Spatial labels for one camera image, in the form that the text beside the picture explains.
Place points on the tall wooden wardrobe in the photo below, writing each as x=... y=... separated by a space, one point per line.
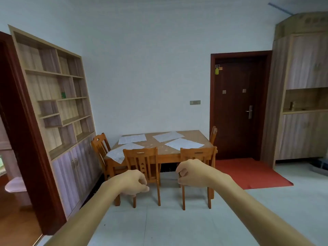
x=302 y=135

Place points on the dark red door frame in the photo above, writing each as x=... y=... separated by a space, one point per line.
x=30 y=151

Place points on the wooden shelf cabinet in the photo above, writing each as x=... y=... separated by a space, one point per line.
x=64 y=163

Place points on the brown floral table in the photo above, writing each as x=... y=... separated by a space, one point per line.
x=159 y=145

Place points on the red floor mat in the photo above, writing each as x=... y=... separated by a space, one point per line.
x=251 y=174

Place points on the person's right hand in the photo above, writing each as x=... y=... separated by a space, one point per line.
x=197 y=174

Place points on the grid cloth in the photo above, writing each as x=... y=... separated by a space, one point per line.
x=120 y=152
x=132 y=139
x=183 y=144
x=167 y=136

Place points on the pale pink round table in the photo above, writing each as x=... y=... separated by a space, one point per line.
x=16 y=187

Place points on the wall switch plate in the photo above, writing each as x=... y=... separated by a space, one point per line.
x=195 y=102

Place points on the grey ceiling pipe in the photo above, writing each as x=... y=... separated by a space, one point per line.
x=280 y=8

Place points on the brass cup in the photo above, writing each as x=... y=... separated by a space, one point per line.
x=292 y=105

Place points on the wooden chair right far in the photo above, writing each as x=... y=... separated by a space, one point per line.
x=235 y=130

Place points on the orange wooden chair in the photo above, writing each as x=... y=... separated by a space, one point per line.
x=213 y=134
x=197 y=153
x=100 y=146
x=139 y=157

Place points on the person's left forearm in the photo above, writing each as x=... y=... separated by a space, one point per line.
x=84 y=215

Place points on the person's right forearm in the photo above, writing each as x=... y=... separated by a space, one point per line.
x=256 y=215

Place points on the person's left hand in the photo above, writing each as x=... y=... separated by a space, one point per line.
x=130 y=183

